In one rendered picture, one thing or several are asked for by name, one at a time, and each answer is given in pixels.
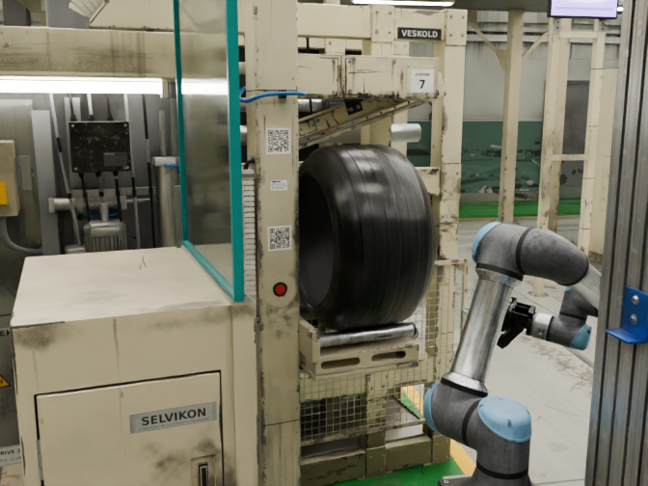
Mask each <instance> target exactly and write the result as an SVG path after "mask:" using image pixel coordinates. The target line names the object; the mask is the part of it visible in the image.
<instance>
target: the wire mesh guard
mask: <svg viewBox="0 0 648 486"><path fill-rule="evenodd" d="M460 263H465V270H463V275H462V281H457V282H462V287H459V288H462V299H461V302H455V297H454V310H447V317H442V318H447V324H443V325H447V328H448V311H454V315H455V303H461V309H457V310H461V315H457V316H461V322H458V323H460V329H459V330H460V336H459V337H461V335H462V332H463V329H464V325H465V322H466V315H465V314H464V313H463V311H462V308H463V307H466V306H467V290H468V267H469V259H468V258H457V259H447V260H436V261H435V264H434V266H437V268H438V266H439V265H449V275H444V267H443V282H442V283H438V284H443V287H444V284H445V283H444V276H451V275H450V264H456V266H457V264H460ZM434 277H436V283H431V284H435V285H436V290H432V291H436V297H435V298H442V303H441V304H438V305H442V310H440V311H441V312H442V315H443V311H446V310H443V305H444V304H443V294H442V297H437V291H439V290H437V277H441V276H437V275H436V276H434ZM449 283H454V282H448V289H442V290H448V296H444V297H448V303H447V304H452V303H449V297H450V296H449ZM427 292H429V298H426V299H429V308H430V306H435V311H432V312H435V318H434V319H435V327H436V326H441V331H440V332H437V333H441V338H438V339H440V340H441V342H442V339H443V338H442V321H441V325H436V319H440V318H436V312H437V311H436V305H430V299H433V298H430V285H429V291H427ZM426 320H428V338H429V334H434V339H430V340H434V346H431V347H434V353H432V354H434V356H435V354H438V353H435V347H437V346H435V333H429V327H434V326H429V320H432V319H429V314H428V319H426ZM422 328H426V327H422V325H421V341H417V342H421V348H420V349H421V350H422V349H423V348H422V335H427V334H423V333H422ZM424 348H427V354H425V355H427V369H428V368H431V367H428V362H431V361H428V355H431V354H428V348H430V347H428V346H427V347H424ZM421 363H424V362H422V361H421V358H420V382H421V376H425V375H421V370H422V369H425V368H421ZM415 370H418V369H414V396H415V391H419V390H415V384H419V383H415V377H418V376H415ZM395 373H399V372H395V371H394V380H389V374H392V373H389V372H388V381H383V382H388V387H387V388H384V389H388V394H385V395H387V396H388V401H386V402H389V381H394V387H390V388H394V392H395V380H400V379H395ZM382 375H387V374H382V372H381V382H376V383H381V389H378V390H381V395H379V396H381V402H380V403H381V409H380V410H385V409H382V403H384V402H382V396H384V395H382ZM375 376H380V375H375V373H374V376H368V374H367V377H363V378H367V384H365V385H367V391H366V392H367V412H363V413H367V418H364V419H367V420H368V412H373V411H368V405H372V404H368V399H369V398H371V397H368V392H370V391H369V390H368V385H369V384H368V377H374V383H370V384H374V390H372V391H374V396H373V397H374V416H375V411H379V410H375V404H378V403H375V397H377V396H375V391H376V390H375ZM308 379H311V378H308ZM356 379H361V384H360V385H358V386H361V391H360V393H361V406H356V407H361V412H360V413H358V414H361V419H358V420H360V421H362V406H366V405H362V399H365V398H362V392H364V391H362V375H361V378H356ZM349 380H354V386H352V387H354V392H353V393H354V400H349V401H354V407H350V408H354V414H352V415H354V417H355V415H356V414H355V400H360V399H355V393H358V392H355V387H357V386H355V376H354V379H349ZM343 381H347V387H345V388H347V401H343V402H348V394H352V393H348V388H350V387H348V377H347V380H343ZM330 383H333V396H329V397H332V398H333V403H331V404H333V417H332V418H329V419H333V424H331V425H333V431H332V432H333V435H329V436H327V433H331V432H327V426H330V425H327V412H332V411H327V405H330V404H327V398H328V397H327V391H331V390H327V384H329V383H327V380H326V383H324V384H326V397H323V398H326V404H325V405H326V412H321V413H326V418H324V419H325V420H326V425H325V426H326V436H324V437H318V438H312V436H314V435H312V422H313V421H316V420H312V415H314V414H313V413H312V401H313V400H315V399H312V394H313V392H312V386H316V385H313V384H312V379H311V392H308V393H311V407H308V408H311V414H310V415H311V428H309V429H311V435H310V436H311V439H307V440H306V437H308V436H306V430H308V429H306V426H305V429H303V430H305V440H303V441H301V446H308V445H314V444H319V443H325V442H330V441H335V440H340V439H346V438H351V437H357V436H362V435H367V434H372V433H378V432H383V431H388V430H393V429H398V428H404V427H409V426H415V425H420V424H425V423H426V421H425V418H421V419H416V420H414V418H417V417H414V411H417V410H414V405H413V404H409V405H413V411H408V412H413V420H410V421H407V419H406V418H403V419H406V421H405V422H401V392H397V393H400V399H397V400H400V406H397V407H400V413H398V414H400V419H398V420H400V422H399V423H394V422H395V420H394V415H396V414H395V413H394V408H396V407H394V403H393V407H392V408H393V414H392V415H393V420H392V421H393V424H389V425H388V422H390V421H388V416H390V415H388V413H387V414H386V416H387V421H386V423H387V425H383V426H381V423H384V422H380V423H375V424H380V426H378V427H372V428H367V429H362V430H356V431H351V432H345V433H340V431H341V430H340V417H345V416H341V415H340V410H343V409H340V406H339V417H335V418H339V423H336V424H339V430H338V431H339V434H335V435H334V432H337V431H334V411H337V410H334V404H336V403H334V390H337V389H334V383H335V382H334V379H333V382H330ZM421 383H425V382H421ZM408 385H413V384H408V381H407V385H402V386H407V391H403V392H406V393H407V398H403V399H407V405H403V406H407V410H408ZM415 397H418V396H415Z"/></svg>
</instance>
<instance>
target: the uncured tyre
mask: <svg viewBox="0 0 648 486"><path fill-rule="evenodd" d="M435 255H436V230H435V221H434V214H433V209H432V204H431V201H430V198H429V195H428V192H427V189H426V186H425V184H424V182H423V180H422V178H421V176H420V174H419V172H418V171H417V169H416V168H415V167H414V166H413V164H412V163H411V162H410V161H409V160H408V159H407V158H406V157H405V155H404V154H403V153H401V152H400V151H399V150H397V149H396V148H392V147H388V146H385V145H380V144H375V145H329V146H326V147H323V148H318V149H316V150H314V151H313V152H312V153H311V154H310V155H309V157H308V158H307V159H306V160H305V161H304V162H303V163H302V164H301V165H300V167H299V290H300V297H301V300H302V302H303V304H304V306H305V308H306V309H307V311H308V312H309V313H310V315H311V316H312V317H314V318H315V319H316V320H317V321H319V322H320V323H321V324H322V325H323V326H325V327H326V328H328V329H331V330H337V331H344V330H353V329H361V328H368V327H376V326H384V325H391V324H396V323H398V322H401V321H403V320H405V319H407V318H408V317H409V316H411V315H412V313H413V312H414V311H415V310H416V308H417V307H418V305H419V303H420V302H421V300H422V299H423V297H424V296H425V294H426V292H427V289H428V287H429V285H430V282H431V279H432V275H433V270H434V264H435Z"/></svg>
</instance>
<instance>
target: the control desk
mask: <svg viewBox="0 0 648 486"><path fill-rule="evenodd" d="M244 295H245V300H244V301H238V302H234V301H233V300H232V299H231V298H230V297H229V296H228V294H227V293H226V291H225V290H224V289H223V288H222V287H220V286H219V285H218V283H217V282H216V281H215V280H214V279H213V278H212V277H211V276H210V275H209V274H208V272H207V271H206V270H205V269H204V268H203V267H202V266H201V265H200V264H199V262H198V261H197V260H196V259H195V258H194V257H193V256H192V255H191V254H190V252H189V251H188V250H187V249H186V248H185V247H184V246H181V248H177V247H168V248H154V249H141V250H126V251H113V252H99V253H85V254H71V255H57V256H30V257H26V258H25V261H24V266H23V270H22V274H21V278H20V283H19V287H18V291H17V295H16V299H15V303H14V307H13V315H12V319H11V324H10V336H11V347H12V357H13V377H14V387H15V397H16V408H17V418H18V429H19V439H20V449H21V460H22V470H23V480H24V486H259V478H258V430H257V335H256V302H255V301H254V300H253V299H252V298H251V297H250V296H249V295H248V294H247V293H246V292H245V291H244Z"/></svg>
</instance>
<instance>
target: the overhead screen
mask: <svg viewBox="0 0 648 486"><path fill-rule="evenodd" d="M617 12H618V0H548V8H547V17H550V18H588V19H616V18H617Z"/></svg>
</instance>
